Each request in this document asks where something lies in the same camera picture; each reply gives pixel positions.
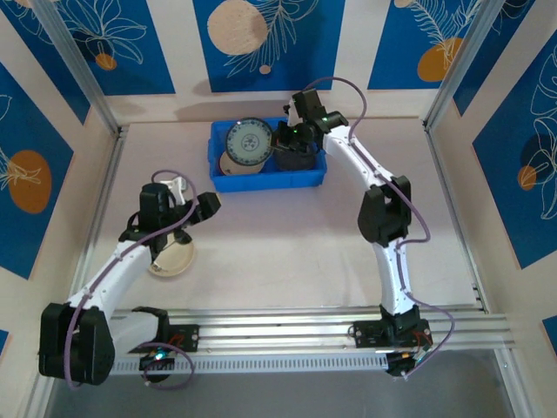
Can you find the pinkish clear glass plate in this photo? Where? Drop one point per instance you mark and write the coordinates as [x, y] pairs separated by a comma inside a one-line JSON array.
[[300, 163]]

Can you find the blue and white porcelain plate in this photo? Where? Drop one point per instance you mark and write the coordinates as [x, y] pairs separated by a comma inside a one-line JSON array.
[[249, 141]]

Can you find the cream plate with black characters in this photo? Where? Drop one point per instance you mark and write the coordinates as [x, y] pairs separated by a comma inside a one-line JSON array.
[[176, 261], [226, 167]]

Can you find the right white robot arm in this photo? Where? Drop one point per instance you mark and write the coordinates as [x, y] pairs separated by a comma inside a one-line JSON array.
[[393, 278]]

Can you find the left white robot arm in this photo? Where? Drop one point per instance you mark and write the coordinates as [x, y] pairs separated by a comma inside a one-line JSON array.
[[109, 278]]

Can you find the blue plastic bin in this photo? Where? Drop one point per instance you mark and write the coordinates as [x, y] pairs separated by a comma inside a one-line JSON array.
[[270, 180]]

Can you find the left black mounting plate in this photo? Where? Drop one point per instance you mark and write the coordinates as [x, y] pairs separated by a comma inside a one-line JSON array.
[[187, 337]]

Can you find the black mounting plate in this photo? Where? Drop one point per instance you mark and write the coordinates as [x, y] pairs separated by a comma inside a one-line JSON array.
[[187, 337], [370, 337]]

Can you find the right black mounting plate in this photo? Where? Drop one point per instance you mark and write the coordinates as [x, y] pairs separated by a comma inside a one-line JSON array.
[[370, 337]]

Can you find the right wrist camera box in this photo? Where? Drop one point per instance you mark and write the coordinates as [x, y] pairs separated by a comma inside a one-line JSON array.
[[309, 106]]

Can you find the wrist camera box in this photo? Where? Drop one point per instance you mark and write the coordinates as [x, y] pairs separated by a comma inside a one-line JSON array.
[[154, 198], [309, 106]]

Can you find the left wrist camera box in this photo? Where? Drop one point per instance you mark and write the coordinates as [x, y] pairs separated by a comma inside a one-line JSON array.
[[154, 198]]

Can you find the aluminium side rail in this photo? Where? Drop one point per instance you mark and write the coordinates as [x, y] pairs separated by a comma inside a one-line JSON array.
[[461, 226], [96, 217]]

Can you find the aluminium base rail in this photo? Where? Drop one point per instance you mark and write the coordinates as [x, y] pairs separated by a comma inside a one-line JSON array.
[[283, 326]]

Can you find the aluminium frame post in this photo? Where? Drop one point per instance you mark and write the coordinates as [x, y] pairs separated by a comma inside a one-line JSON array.
[[78, 65], [461, 61]]

